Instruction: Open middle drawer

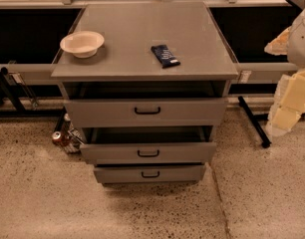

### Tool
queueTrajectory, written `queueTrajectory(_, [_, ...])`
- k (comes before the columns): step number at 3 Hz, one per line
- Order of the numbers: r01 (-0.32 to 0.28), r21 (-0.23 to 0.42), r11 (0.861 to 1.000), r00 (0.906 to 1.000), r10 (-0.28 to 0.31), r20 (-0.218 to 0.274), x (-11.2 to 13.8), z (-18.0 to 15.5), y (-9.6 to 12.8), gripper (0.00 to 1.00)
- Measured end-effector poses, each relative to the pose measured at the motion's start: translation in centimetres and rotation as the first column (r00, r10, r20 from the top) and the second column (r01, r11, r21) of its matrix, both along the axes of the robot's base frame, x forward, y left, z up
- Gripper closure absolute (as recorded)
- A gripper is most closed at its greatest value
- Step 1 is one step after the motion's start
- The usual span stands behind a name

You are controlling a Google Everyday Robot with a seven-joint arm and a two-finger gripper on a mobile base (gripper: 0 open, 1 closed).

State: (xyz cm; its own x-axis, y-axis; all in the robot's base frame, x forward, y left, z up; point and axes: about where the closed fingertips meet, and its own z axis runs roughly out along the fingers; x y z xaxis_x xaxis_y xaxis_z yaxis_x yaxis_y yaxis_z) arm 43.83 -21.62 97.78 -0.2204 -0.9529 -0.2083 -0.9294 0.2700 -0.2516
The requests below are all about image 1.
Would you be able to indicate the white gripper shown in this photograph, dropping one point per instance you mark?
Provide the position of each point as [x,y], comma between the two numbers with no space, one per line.
[301,45]

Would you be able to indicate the grey drawer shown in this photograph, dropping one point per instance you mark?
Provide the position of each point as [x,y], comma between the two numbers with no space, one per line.
[138,112]
[150,145]
[144,174]

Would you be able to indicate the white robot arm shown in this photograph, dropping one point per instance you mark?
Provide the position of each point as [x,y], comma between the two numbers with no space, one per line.
[296,42]

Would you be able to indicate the grey drawer cabinet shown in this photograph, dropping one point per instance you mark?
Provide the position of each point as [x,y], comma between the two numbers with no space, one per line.
[126,68]

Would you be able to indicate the grey top drawer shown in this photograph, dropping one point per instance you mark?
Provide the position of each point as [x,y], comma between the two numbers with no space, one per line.
[138,112]

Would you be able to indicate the grey bottom drawer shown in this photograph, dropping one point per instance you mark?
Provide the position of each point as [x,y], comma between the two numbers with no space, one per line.
[144,174]

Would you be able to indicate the black table leg right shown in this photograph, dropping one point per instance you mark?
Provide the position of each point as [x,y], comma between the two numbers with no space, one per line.
[255,119]

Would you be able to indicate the black table leg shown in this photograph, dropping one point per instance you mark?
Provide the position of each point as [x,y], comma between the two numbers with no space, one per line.
[255,119]
[11,95]

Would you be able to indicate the dark blue snack packet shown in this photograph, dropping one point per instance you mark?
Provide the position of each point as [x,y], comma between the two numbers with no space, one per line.
[165,56]

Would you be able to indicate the white bowl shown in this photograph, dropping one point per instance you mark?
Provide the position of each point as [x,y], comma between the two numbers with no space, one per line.
[83,44]

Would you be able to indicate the dark bottle on floor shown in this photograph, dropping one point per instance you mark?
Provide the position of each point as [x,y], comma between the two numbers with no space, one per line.
[65,125]

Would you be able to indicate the red soda can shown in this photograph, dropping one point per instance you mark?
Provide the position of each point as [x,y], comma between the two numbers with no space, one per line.
[57,137]

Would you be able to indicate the black table leg left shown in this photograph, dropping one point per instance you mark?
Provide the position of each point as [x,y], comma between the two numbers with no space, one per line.
[11,95]

